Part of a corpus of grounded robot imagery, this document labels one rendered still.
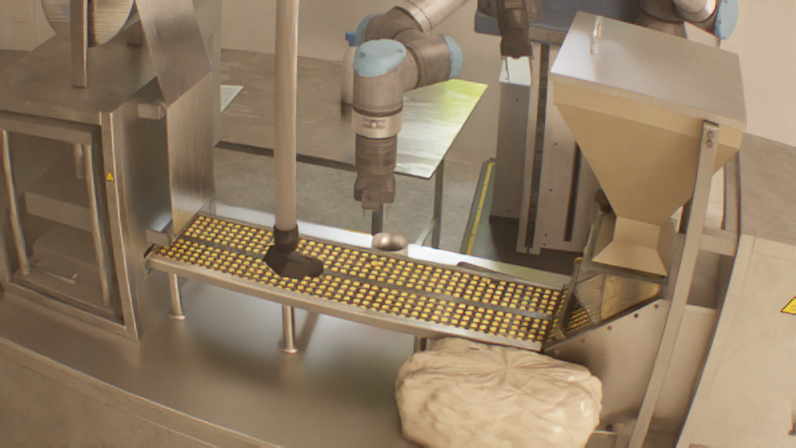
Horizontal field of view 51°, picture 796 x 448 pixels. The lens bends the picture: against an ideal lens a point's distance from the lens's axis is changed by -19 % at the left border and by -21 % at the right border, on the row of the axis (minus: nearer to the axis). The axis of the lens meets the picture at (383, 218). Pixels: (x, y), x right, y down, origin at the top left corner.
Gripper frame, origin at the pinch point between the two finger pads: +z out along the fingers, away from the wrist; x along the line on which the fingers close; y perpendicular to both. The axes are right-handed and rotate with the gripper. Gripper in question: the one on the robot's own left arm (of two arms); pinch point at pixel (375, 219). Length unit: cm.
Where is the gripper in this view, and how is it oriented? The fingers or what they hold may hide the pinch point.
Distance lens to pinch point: 200.4
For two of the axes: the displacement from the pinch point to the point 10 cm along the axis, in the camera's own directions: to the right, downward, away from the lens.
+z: -0.3, 8.6, 5.2
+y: -1.3, 5.1, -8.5
